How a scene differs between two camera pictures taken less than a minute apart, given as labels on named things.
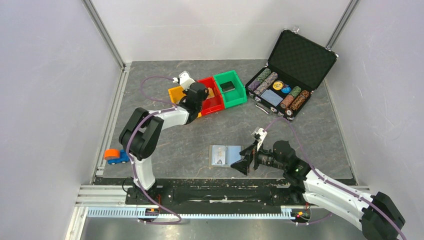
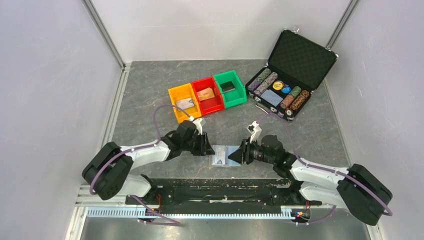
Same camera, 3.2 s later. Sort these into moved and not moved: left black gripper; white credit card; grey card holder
Moved: left black gripper
Not moved: white credit card; grey card holder
